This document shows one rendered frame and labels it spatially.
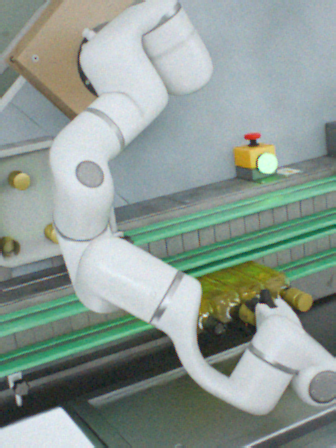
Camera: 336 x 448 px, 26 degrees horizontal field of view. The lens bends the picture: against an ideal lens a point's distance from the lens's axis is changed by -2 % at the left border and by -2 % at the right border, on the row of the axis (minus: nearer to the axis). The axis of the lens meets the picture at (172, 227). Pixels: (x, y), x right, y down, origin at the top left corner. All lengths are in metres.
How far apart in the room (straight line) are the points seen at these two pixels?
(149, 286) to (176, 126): 0.70
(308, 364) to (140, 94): 0.46
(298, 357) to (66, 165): 0.41
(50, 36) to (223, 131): 0.49
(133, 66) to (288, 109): 0.74
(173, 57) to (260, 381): 0.51
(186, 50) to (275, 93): 0.62
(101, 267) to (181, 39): 0.40
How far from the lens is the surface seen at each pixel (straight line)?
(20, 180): 1.44
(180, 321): 0.99
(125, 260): 0.99
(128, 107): 1.10
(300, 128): 1.82
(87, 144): 1.04
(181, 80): 1.19
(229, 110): 1.70
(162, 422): 1.29
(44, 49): 1.42
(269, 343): 1.00
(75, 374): 1.58
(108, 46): 1.10
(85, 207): 1.02
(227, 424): 1.26
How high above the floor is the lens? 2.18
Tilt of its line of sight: 60 degrees down
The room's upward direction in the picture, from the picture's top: 111 degrees clockwise
